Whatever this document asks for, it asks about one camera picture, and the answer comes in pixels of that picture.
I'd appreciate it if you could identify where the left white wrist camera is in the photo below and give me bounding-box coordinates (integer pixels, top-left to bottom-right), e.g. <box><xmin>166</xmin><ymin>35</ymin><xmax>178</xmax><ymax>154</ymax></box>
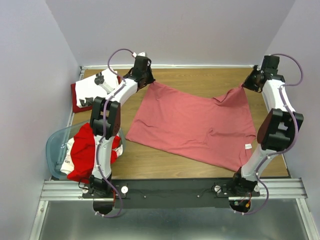
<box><xmin>132</xmin><ymin>51</ymin><xmax>147</xmax><ymax>58</ymax></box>

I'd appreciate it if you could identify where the aluminium frame rail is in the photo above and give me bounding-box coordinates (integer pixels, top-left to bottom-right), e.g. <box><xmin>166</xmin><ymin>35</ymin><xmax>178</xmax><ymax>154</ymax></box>
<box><xmin>30</xmin><ymin>177</ymin><xmax>320</xmax><ymax>240</ymax></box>

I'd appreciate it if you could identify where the folded white printed t-shirt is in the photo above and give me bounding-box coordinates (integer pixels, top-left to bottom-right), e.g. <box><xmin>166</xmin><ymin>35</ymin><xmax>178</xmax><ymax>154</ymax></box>
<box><xmin>74</xmin><ymin>69</ymin><xmax>121</xmax><ymax>108</ymax></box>

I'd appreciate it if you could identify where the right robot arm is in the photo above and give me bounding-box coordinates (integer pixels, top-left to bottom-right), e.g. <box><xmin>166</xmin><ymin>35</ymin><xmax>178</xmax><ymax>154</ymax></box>
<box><xmin>229</xmin><ymin>53</ymin><xmax>304</xmax><ymax>196</ymax></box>

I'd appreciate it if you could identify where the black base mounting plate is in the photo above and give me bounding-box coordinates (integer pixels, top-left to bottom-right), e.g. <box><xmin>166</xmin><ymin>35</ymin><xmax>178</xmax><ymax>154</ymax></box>
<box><xmin>80</xmin><ymin>178</ymin><xmax>260</xmax><ymax>213</ymax></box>

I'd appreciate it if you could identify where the red and white t-shirt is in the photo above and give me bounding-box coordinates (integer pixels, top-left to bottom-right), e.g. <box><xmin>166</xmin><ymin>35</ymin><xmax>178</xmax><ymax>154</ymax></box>
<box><xmin>59</xmin><ymin>122</ymin><xmax>125</xmax><ymax>185</ymax></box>

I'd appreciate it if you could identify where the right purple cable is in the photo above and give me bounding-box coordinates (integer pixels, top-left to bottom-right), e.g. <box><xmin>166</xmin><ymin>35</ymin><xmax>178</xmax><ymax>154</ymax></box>
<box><xmin>233</xmin><ymin>53</ymin><xmax>305</xmax><ymax>216</ymax></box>

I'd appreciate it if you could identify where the folded dark red t-shirt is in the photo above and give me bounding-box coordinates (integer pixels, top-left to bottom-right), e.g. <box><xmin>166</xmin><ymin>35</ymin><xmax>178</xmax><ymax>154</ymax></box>
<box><xmin>70</xmin><ymin>75</ymin><xmax>108</xmax><ymax>113</ymax></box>

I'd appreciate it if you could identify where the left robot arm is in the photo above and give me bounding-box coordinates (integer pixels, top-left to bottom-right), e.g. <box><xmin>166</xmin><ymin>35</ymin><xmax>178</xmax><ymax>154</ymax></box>
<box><xmin>89</xmin><ymin>55</ymin><xmax>155</xmax><ymax>198</ymax></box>

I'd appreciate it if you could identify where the pink polo shirt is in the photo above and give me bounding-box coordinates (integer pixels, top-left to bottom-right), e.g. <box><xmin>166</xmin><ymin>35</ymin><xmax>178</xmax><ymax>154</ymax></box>
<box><xmin>126</xmin><ymin>82</ymin><xmax>256</xmax><ymax>172</ymax></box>

